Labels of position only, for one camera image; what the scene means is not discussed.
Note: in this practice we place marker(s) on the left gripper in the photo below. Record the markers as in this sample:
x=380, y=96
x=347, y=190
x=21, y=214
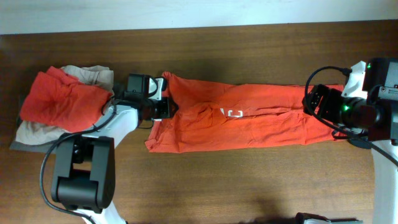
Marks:
x=165, y=110

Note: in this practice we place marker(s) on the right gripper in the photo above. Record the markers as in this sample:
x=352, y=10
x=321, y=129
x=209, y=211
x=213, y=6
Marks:
x=329, y=94

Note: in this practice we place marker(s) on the red soccer t-shirt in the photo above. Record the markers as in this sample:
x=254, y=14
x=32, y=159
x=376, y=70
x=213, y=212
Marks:
x=215, y=116

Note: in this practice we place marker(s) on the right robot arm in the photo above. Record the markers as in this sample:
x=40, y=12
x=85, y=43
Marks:
x=365, y=113

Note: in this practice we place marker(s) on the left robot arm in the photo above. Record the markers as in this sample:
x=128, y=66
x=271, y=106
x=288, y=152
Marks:
x=84, y=179

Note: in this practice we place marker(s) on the black garment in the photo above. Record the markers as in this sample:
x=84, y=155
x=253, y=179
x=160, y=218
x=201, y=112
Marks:
x=363, y=144

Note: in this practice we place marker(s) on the folded red shirt on stack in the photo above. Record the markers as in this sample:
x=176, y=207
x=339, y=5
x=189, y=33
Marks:
x=59, y=99

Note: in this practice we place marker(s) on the folded grey garment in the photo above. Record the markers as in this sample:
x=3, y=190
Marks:
x=28, y=147

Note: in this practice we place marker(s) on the folded beige garment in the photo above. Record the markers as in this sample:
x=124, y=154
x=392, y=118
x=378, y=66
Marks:
x=97, y=75

